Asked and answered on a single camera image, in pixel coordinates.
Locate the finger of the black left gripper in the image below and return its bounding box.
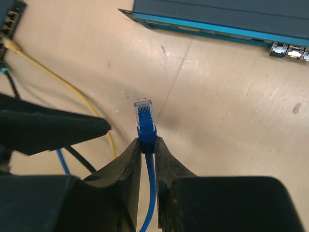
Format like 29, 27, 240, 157
0, 93, 112, 156

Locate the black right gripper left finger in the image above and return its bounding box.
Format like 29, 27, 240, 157
0, 139, 141, 232

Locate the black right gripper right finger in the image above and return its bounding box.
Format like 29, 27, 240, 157
154, 137, 304, 232

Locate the black ethernet cable teal plug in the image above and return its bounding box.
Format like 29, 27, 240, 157
0, 60, 97, 174

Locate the blue ethernet cable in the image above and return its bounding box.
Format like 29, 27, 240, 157
56, 98, 158, 232

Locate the yellow ethernet cable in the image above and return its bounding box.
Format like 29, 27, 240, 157
3, 37, 118, 160

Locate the small black network switch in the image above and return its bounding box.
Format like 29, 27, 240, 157
0, 0, 27, 61

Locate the large blue rack network switch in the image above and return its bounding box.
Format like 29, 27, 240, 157
122, 0, 309, 61

